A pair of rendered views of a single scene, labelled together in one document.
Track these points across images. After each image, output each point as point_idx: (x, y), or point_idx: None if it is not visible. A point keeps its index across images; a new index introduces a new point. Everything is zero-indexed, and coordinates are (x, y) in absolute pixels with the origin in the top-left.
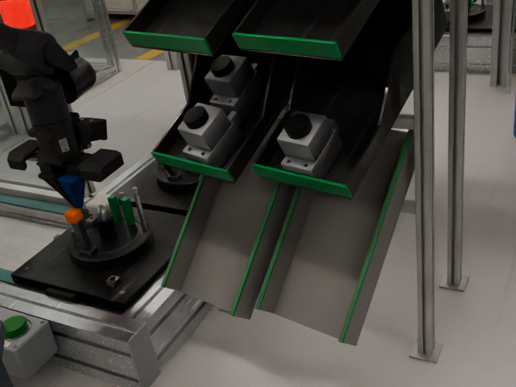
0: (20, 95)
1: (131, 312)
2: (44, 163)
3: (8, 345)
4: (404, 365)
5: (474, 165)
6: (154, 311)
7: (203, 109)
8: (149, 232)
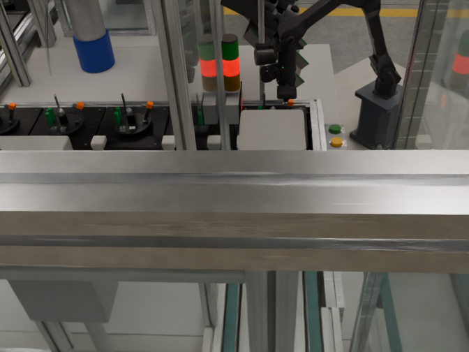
0: (301, 45)
1: (306, 105)
2: (293, 82)
3: (343, 127)
4: None
5: (131, 79)
6: (302, 100)
7: (293, 5)
8: None
